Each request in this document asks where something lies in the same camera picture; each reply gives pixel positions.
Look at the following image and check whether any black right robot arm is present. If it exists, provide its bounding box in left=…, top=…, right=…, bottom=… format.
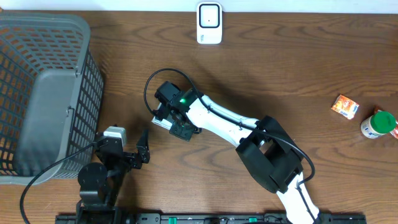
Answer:
left=152, top=82, right=320, bottom=223

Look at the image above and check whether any grey plastic shopping basket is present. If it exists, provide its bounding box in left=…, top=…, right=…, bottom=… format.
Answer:
left=1, top=12, right=104, bottom=185

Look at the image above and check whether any red snack bag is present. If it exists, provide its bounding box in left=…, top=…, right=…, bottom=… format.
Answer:
left=374, top=106, right=398, bottom=139

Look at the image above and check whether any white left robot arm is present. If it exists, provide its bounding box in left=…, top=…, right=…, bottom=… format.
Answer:
left=75, top=126, right=150, bottom=224

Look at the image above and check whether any green lid jar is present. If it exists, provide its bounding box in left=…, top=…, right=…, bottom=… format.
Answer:
left=360, top=111, right=396, bottom=139

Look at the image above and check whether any white green carton box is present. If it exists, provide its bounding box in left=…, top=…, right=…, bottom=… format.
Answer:
left=152, top=103, right=173, bottom=130

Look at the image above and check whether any small orange box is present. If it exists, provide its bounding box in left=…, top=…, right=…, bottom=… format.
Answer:
left=331, top=95, right=359, bottom=119

